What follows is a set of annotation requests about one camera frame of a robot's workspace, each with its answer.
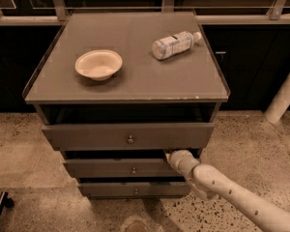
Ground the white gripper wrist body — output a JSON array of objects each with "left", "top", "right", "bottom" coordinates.
[{"left": 165, "top": 150, "right": 200, "bottom": 178}]

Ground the grey drawer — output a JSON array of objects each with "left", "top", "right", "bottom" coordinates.
[
  {"left": 79, "top": 182, "right": 190, "bottom": 198},
  {"left": 64, "top": 159, "right": 178, "bottom": 178},
  {"left": 43, "top": 123, "right": 214, "bottom": 151}
]

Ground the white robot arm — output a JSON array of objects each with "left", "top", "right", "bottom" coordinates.
[{"left": 164, "top": 150, "right": 290, "bottom": 232}]

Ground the grey drawer cabinet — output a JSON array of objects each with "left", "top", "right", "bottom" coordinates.
[{"left": 23, "top": 16, "right": 230, "bottom": 188}]

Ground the grey bottom drawer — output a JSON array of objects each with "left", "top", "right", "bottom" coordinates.
[{"left": 79, "top": 182, "right": 190, "bottom": 198}]

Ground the grey top drawer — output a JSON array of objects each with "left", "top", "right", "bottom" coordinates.
[{"left": 43, "top": 123, "right": 214, "bottom": 151}]

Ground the clear plastic water bottle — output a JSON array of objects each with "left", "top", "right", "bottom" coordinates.
[{"left": 152, "top": 31, "right": 202, "bottom": 60}]

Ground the white diagonal pole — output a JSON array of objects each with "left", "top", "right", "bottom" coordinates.
[{"left": 265, "top": 73, "right": 290, "bottom": 124}]

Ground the white paper bowl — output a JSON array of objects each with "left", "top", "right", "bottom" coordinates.
[{"left": 74, "top": 49, "right": 123, "bottom": 81}]

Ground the black wheeled cart base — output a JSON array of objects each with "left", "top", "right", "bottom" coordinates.
[{"left": 0, "top": 190, "right": 15, "bottom": 231}]

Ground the metal railing ledge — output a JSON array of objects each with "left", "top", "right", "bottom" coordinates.
[{"left": 0, "top": 0, "right": 290, "bottom": 26}]

